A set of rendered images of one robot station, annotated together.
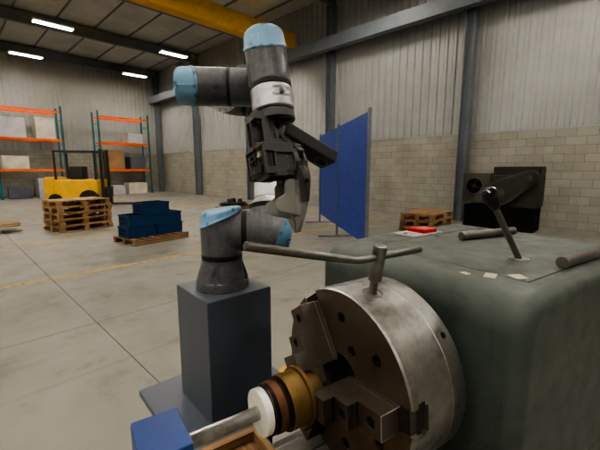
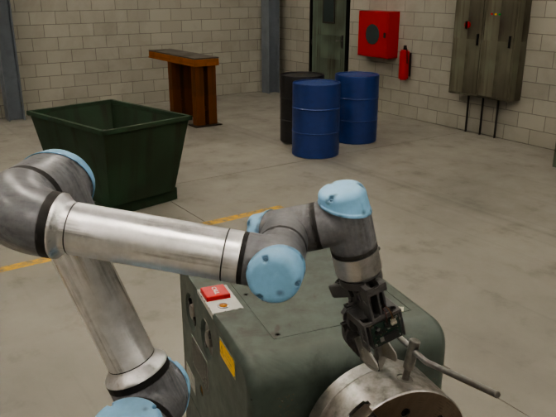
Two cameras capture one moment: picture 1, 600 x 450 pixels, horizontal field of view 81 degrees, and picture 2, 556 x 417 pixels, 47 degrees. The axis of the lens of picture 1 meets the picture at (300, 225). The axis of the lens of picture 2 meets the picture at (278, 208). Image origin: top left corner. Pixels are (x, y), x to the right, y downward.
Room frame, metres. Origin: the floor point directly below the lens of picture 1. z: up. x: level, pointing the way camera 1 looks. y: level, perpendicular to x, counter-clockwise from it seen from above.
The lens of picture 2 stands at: (0.59, 1.00, 1.97)
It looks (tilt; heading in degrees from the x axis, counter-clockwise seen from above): 19 degrees down; 281
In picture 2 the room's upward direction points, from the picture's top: straight up
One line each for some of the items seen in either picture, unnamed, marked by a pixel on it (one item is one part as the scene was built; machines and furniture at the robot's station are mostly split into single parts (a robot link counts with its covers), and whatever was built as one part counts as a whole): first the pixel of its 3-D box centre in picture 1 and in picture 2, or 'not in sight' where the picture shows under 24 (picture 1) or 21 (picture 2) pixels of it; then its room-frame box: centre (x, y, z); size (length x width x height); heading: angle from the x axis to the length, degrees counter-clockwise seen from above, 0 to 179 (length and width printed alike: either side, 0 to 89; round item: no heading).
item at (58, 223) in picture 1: (78, 213); not in sight; (8.53, 5.44, 0.36); 1.26 x 0.86 x 0.73; 147
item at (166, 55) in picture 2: not in sight; (183, 85); (4.02, -8.61, 0.50); 1.61 x 0.44 x 1.00; 136
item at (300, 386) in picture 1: (290, 398); not in sight; (0.50, 0.01, 1.08); 0.09 x 0.09 x 0.09; 34
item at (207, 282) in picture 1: (222, 269); not in sight; (0.99, 0.23, 1.15); 0.15 x 0.15 x 0.10
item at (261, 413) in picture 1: (224, 427); not in sight; (0.44, 0.11, 1.08); 0.13 x 0.07 x 0.07; 124
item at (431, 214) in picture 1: (426, 220); not in sight; (8.34, -3.05, 0.22); 1.25 x 0.86 x 0.44; 139
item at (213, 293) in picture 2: (421, 230); (215, 294); (1.02, -0.36, 1.26); 0.06 x 0.06 x 0.02; 34
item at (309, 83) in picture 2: not in sight; (315, 118); (1.66, -6.73, 0.44); 0.59 x 0.59 x 0.88
